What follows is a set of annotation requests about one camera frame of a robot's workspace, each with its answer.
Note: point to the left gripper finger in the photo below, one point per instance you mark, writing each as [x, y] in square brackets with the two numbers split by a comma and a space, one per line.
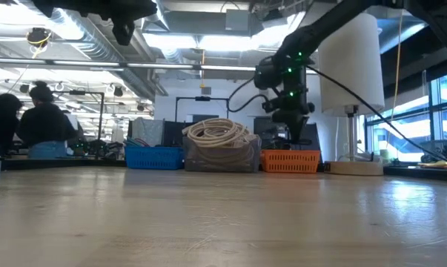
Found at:
[123, 9]
[124, 31]

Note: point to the person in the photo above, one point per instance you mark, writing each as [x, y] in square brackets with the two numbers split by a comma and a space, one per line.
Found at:
[81, 133]
[0, 122]
[45, 122]

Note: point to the grey ceiling box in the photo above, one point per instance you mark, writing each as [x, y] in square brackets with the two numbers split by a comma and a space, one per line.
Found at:
[237, 19]

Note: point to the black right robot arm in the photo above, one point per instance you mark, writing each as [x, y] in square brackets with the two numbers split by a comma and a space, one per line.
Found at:
[319, 29]

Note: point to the yellow object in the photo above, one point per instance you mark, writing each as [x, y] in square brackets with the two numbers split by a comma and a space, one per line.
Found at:
[434, 164]

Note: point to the black gantry frame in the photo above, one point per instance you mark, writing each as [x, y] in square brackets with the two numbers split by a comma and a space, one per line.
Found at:
[202, 98]
[86, 92]

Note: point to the white lamp with wooden base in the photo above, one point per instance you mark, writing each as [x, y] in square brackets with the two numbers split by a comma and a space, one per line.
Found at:
[353, 74]

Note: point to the long ceiling light strip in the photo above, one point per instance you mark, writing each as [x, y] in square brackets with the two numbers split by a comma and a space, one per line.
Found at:
[160, 66]

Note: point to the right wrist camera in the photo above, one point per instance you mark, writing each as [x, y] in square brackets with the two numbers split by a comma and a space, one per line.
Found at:
[270, 107]

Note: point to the grey translucent bin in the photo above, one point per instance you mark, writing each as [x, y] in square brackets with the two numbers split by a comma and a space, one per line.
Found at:
[253, 163]

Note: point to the black cabinet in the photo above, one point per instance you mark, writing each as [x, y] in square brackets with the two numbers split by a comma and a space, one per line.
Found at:
[264, 130]

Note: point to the grey cloth cover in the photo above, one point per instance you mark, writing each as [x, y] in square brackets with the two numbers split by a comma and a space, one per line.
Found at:
[147, 131]

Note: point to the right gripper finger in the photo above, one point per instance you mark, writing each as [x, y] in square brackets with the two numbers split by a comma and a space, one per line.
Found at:
[295, 122]

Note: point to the black panel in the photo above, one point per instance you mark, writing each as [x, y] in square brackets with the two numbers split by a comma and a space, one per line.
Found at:
[314, 141]

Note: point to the black partition panels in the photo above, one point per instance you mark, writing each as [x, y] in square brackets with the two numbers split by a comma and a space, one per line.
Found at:
[171, 133]

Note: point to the small white shade lamp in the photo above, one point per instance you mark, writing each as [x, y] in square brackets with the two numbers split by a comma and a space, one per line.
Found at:
[74, 120]

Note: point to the orange plastic bin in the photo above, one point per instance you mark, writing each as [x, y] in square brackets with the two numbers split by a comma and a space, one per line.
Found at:
[290, 161]

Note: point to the blue plastic bin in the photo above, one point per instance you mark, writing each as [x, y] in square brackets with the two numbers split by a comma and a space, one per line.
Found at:
[152, 159]

